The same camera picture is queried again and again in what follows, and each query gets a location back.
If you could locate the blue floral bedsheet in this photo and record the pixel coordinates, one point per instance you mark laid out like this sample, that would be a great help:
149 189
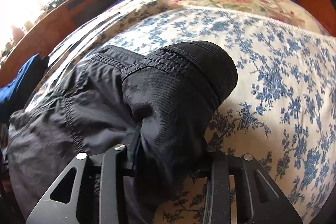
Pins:
275 69

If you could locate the wooden desk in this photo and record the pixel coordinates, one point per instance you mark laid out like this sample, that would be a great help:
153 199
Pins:
52 27

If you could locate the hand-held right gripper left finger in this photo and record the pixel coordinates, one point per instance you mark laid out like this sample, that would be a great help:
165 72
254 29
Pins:
131 150

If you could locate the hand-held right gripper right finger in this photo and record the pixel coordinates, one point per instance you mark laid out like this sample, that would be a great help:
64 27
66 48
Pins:
218 174

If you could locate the blue garment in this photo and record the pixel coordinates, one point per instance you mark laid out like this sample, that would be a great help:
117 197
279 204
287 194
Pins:
18 82

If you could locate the black jacket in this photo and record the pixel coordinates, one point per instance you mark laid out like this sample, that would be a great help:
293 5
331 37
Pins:
170 95

